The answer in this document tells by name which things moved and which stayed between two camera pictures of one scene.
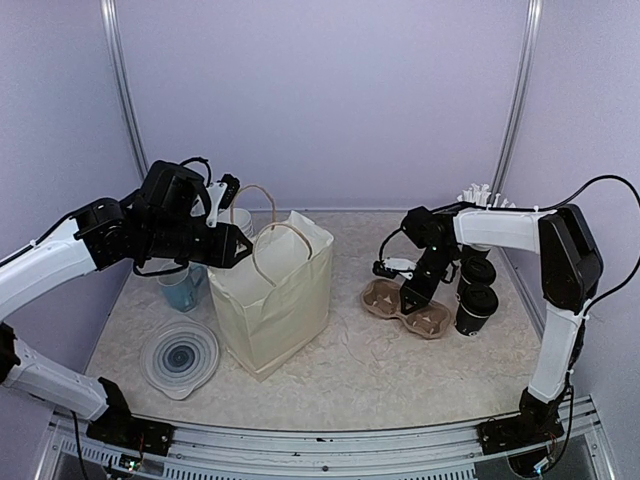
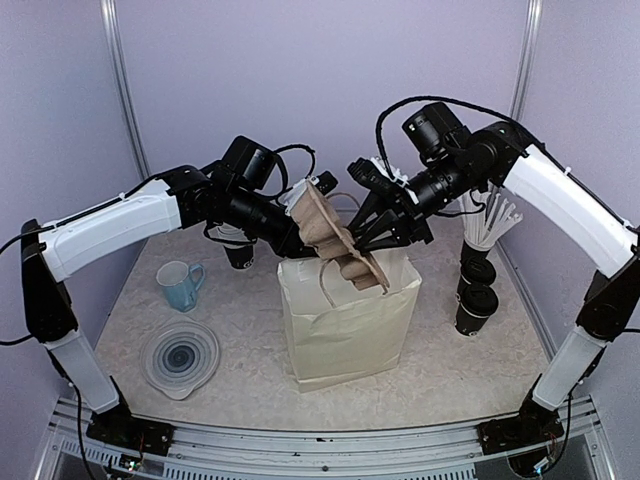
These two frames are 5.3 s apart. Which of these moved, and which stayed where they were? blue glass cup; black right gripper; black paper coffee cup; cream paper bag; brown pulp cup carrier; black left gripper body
Moved: cream paper bag; black left gripper body; black right gripper; brown pulp cup carrier
Stayed: black paper coffee cup; blue glass cup
